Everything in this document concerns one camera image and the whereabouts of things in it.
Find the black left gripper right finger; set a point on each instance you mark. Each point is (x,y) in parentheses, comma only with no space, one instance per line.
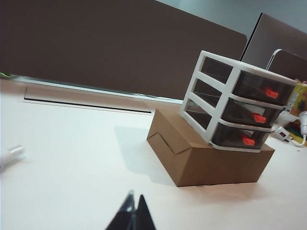
(144,215)

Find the smoky drawer under cabinet lid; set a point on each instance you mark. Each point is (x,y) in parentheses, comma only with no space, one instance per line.
(249,83)

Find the brown cardboard box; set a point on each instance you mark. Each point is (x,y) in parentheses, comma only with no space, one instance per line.
(216,167)

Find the smoky drawer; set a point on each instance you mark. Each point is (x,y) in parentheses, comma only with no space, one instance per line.
(249,83)
(227,136)
(237,110)

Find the yellow printed package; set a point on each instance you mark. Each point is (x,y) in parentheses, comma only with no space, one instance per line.
(299,95)

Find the white cleaner bottle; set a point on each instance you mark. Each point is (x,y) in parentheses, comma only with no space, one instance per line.
(10,157)

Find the green flat item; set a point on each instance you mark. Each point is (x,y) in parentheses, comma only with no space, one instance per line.
(4,75)

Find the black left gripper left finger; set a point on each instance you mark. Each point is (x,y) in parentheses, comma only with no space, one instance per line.
(122,215)

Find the white framed partition panel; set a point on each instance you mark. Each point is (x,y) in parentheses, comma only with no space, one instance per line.
(291,64)

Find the white power strip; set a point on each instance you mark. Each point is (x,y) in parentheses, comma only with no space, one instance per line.
(283,133)

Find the white plastic drawer cabinet frame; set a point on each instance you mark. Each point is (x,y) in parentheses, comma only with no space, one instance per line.
(230,79)

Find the brown neighbouring partition panel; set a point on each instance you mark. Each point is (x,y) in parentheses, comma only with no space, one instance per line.
(275,31)

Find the smoky drawer at cabinet base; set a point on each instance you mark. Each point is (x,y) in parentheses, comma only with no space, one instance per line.
(227,136)

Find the brown desk partition panel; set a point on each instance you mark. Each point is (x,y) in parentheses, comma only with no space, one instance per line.
(96,48)

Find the white power plug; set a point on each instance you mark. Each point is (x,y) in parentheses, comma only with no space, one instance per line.
(303,122)

